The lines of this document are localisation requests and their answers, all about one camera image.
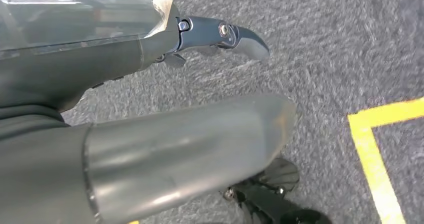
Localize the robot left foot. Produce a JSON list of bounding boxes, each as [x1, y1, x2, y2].
[[223, 158, 334, 224]]

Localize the yellow floor tape square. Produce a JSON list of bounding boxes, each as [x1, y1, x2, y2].
[[347, 97, 424, 224]]

